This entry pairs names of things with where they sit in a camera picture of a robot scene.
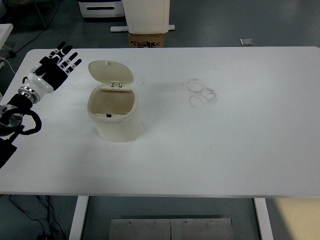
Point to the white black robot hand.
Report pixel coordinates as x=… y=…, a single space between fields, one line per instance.
x=53 y=75

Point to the cream hinged trash bin lid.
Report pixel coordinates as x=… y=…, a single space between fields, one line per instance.
x=110 y=71

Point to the cream plastic trash bin body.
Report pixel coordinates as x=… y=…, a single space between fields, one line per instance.
x=120 y=127

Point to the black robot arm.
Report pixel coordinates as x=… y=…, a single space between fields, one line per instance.
x=7 y=147

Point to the white side table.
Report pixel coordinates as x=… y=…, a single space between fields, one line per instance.
x=4 y=31

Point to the grey flat foot bar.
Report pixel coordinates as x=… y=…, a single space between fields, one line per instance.
x=117 y=28

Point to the white cabinet with dark slot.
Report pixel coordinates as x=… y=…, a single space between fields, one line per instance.
x=102 y=8

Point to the brown printed cardboard box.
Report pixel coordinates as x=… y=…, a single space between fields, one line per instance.
x=146 y=41

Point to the white table leg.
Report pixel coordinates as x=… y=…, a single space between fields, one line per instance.
x=263 y=220
x=78 y=217

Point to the black power adapter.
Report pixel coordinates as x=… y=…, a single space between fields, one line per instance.
x=43 y=237

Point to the grey metal plate with screws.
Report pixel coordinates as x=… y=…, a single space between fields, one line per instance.
x=170 y=230

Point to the small grey flat floor item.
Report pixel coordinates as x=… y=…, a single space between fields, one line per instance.
x=246 y=41

